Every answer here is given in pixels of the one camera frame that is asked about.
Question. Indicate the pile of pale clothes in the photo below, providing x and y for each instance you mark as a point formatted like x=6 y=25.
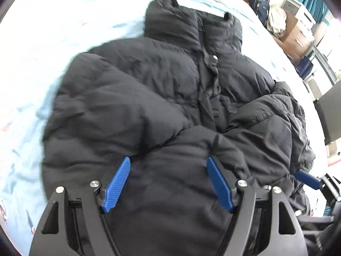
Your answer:
x=277 y=20

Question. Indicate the wooden cabinet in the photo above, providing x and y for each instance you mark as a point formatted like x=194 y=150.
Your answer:
x=295 y=40

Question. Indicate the dark blue backpack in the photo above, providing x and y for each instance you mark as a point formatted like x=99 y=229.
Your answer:
x=261 y=5

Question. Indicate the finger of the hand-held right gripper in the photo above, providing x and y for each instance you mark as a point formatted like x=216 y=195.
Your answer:
x=307 y=179

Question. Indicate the black puffer jacket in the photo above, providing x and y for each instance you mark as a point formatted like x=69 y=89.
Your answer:
x=149 y=106

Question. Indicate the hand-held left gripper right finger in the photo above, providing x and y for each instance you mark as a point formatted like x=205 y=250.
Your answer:
x=219 y=184

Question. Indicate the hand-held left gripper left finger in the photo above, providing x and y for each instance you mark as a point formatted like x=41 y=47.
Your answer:
x=117 y=184

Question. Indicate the blue printed bedsheet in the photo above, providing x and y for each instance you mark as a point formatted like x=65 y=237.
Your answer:
x=48 y=40

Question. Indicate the black chair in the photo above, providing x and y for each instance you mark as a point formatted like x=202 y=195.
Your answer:
x=329 y=114

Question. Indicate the white drawer unit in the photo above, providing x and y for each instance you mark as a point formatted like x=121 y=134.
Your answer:
x=301 y=12

